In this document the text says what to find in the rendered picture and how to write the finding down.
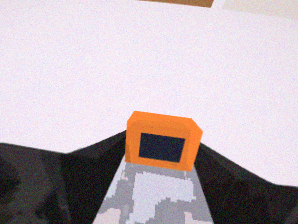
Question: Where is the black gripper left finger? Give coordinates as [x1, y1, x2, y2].
[0, 130, 126, 224]

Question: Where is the orange block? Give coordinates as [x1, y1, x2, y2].
[125, 111, 203, 171]

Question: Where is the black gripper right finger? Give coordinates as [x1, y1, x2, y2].
[194, 142, 298, 224]

